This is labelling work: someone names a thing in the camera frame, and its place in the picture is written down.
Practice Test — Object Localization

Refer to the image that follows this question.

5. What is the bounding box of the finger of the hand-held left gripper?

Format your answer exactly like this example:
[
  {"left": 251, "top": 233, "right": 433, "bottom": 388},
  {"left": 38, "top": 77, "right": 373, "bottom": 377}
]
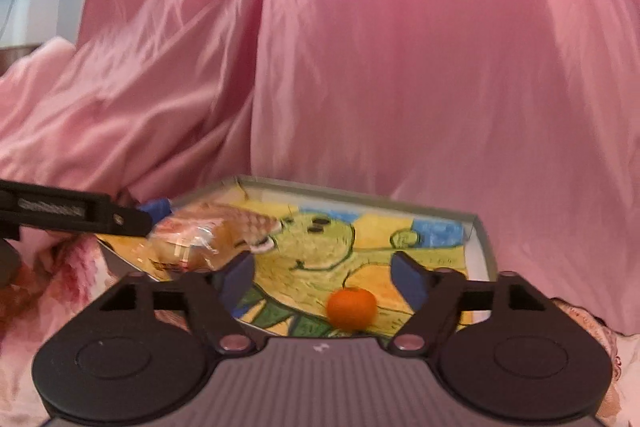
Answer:
[
  {"left": 111, "top": 203, "right": 154, "bottom": 238},
  {"left": 139, "top": 198, "right": 174, "bottom": 222}
]

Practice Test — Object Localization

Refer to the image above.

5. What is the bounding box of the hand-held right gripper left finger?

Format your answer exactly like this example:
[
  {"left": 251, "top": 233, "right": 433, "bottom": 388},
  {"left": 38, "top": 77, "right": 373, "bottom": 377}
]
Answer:
[{"left": 97, "top": 251, "right": 257, "bottom": 354}]

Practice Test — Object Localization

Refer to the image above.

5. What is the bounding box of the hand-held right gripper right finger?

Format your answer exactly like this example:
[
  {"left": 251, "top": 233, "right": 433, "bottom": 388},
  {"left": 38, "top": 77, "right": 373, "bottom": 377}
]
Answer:
[{"left": 390, "top": 251, "right": 548, "bottom": 353}]

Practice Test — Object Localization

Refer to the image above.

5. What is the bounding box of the clear bread packet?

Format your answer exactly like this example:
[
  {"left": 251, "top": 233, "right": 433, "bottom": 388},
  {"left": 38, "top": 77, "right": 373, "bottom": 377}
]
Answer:
[{"left": 149, "top": 202, "right": 281, "bottom": 274}]

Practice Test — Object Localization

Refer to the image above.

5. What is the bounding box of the grey box with painted inside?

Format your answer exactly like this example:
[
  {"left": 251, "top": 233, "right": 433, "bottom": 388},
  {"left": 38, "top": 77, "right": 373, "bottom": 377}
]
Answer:
[{"left": 97, "top": 174, "right": 498, "bottom": 340}]

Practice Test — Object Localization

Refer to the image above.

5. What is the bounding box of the orange tangerine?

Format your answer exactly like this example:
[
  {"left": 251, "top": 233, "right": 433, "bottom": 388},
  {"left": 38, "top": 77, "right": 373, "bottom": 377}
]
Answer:
[{"left": 326, "top": 286, "right": 378, "bottom": 334}]

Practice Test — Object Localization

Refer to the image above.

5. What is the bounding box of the floral bedsheet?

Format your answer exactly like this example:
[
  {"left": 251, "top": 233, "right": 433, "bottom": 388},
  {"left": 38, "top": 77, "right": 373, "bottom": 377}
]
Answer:
[{"left": 0, "top": 227, "right": 640, "bottom": 427}]

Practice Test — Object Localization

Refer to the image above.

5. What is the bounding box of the light pink quilt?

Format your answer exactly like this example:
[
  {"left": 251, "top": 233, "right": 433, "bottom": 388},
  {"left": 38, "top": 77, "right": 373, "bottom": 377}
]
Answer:
[{"left": 0, "top": 36, "right": 96, "bottom": 108}]

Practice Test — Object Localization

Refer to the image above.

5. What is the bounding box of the dark wooden headboard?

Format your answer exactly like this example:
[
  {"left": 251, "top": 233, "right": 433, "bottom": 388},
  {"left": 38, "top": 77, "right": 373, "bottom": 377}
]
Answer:
[{"left": 0, "top": 43, "right": 38, "bottom": 75}]

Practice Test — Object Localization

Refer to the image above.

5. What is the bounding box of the pink satin cloth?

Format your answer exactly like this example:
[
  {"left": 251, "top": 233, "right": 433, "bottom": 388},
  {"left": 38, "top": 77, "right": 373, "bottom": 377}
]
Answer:
[{"left": 0, "top": 0, "right": 640, "bottom": 338}]

